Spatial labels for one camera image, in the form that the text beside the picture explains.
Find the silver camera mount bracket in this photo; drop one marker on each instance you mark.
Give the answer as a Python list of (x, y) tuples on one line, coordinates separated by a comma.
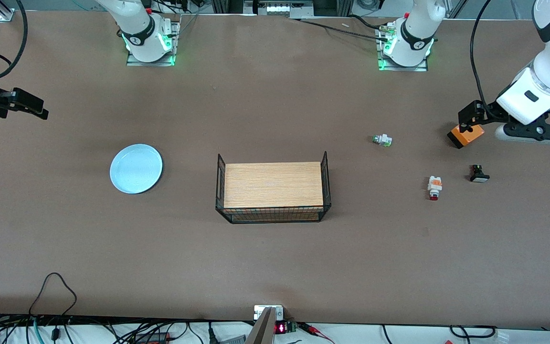
[(261, 311)]

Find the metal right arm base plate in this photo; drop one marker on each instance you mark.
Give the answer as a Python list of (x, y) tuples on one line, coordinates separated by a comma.
[(151, 62)]

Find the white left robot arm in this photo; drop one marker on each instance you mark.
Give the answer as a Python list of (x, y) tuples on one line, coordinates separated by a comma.
[(549, 71)]

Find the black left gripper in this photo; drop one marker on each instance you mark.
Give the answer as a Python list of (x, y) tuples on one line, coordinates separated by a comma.
[(487, 111)]

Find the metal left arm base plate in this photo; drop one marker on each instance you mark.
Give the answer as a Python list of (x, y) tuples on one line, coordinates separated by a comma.
[(401, 68)]

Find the green push button switch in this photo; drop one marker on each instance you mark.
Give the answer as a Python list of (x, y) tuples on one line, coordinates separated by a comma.
[(383, 140)]

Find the black left camera bracket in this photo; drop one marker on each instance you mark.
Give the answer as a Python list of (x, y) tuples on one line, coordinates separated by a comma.
[(540, 129)]

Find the orange button enclosure box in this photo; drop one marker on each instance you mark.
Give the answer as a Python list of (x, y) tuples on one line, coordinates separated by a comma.
[(468, 136)]

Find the red digit display module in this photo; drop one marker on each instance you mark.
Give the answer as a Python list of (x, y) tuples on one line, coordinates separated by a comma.
[(282, 328)]

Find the light blue plate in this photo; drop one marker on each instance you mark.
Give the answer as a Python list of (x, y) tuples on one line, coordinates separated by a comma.
[(136, 168)]

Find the silver corner bracket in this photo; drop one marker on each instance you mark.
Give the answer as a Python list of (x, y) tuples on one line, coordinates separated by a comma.
[(6, 15)]

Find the red black clip lead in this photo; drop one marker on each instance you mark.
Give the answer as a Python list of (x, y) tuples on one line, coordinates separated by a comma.
[(315, 330)]

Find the red push button switch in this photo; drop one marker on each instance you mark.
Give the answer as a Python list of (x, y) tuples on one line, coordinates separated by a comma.
[(435, 185)]

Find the black push button switch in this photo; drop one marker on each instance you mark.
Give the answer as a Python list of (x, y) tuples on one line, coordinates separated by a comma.
[(479, 175)]

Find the grey camera mount pole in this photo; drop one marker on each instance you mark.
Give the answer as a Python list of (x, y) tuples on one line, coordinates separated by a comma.
[(263, 332)]

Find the aluminium frame structure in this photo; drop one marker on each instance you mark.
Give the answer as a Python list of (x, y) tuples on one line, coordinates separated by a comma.
[(280, 7)]

